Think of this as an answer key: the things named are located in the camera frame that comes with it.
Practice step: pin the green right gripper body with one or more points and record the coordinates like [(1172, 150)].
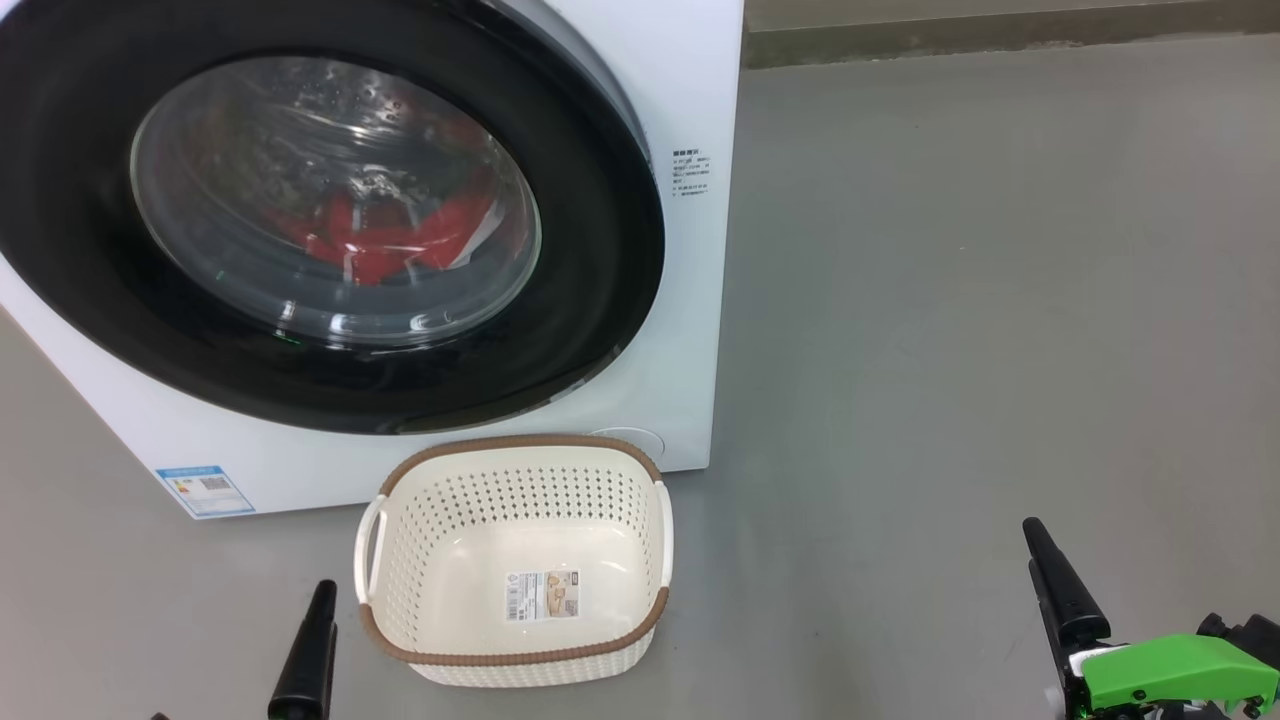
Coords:
[(1170, 675)]

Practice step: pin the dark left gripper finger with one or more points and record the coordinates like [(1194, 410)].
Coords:
[(306, 660)]

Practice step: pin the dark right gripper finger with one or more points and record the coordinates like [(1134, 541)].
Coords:
[(1062, 590)]

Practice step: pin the red garment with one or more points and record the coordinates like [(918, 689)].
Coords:
[(370, 250)]

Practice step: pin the black round washer door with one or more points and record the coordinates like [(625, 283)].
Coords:
[(600, 250)]

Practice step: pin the cream laundry basket brown rim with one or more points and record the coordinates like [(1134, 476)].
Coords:
[(450, 560)]

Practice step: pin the product label sticker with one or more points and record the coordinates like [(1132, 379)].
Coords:
[(543, 596)]

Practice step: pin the white front-load washing machine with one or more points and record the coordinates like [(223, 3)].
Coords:
[(690, 350)]

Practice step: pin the blue energy label sticker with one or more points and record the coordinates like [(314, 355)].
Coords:
[(205, 490)]

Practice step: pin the round white filter cover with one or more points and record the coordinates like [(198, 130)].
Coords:
[(640, 441)]

